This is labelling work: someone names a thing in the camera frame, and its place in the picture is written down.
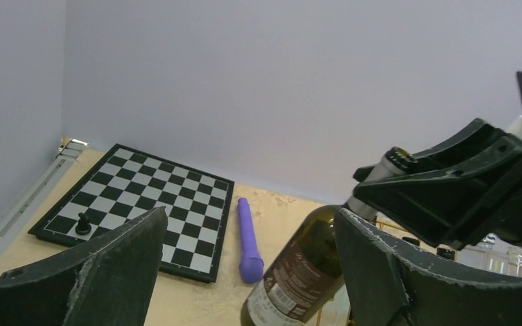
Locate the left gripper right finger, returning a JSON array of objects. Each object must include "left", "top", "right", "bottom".
[{"left": 334, "top": 209, "right": 522, "bottom": 325}]

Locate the purple cylinder tool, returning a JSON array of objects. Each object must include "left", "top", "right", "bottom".
[{"left": 237, "top": 198, "right": 264, "bottom": 285}]

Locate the black white chessboard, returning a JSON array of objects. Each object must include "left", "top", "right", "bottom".
[{"left": 29, "top": 144, "right": 234, "bottom": 283}]

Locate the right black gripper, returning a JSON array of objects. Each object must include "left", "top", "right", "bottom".
[{"left": 353, "top": 119, "right": 522, "bottom": 249}]

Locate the aluminium rail left edge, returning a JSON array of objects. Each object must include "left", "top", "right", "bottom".
[{"left": 0, "top": 139, "right": 90, "bottom": 257}]

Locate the dark green wine bottle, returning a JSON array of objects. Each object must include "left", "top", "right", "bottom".
[{"left": 240, "top": 147, "right": 417, "bottom": 326}]

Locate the blue dash bottle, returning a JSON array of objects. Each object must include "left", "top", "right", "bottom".
[{"left": 455, "top": 234, "right": 508, "bottom": 274}]

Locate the gold wire wine rack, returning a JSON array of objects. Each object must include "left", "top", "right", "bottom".
[{"left": 377, "top": 217, "right": 513, "bottom": 261}]

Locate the black chess pawn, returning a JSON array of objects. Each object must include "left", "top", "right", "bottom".
[{"left": 75, "top": 212, "right": 92, "bottom": 236}]

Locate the clear round glass bottle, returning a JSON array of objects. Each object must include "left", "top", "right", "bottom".
[{"left": 506, "top": 247, "right": 522, "bottom": 278}]

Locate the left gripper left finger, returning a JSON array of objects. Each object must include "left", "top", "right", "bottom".
[{"left": 0, "top": 207, "right": 168, "bottom": 325}]

